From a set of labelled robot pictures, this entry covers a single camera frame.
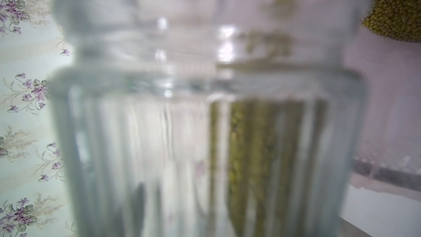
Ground jar with beige lid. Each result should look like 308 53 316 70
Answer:
48 0 369 237

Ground mung beans in bin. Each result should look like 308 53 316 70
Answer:
362 0 421 43

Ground mesh bin with plastic bag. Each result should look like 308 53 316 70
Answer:
344 27 421 201

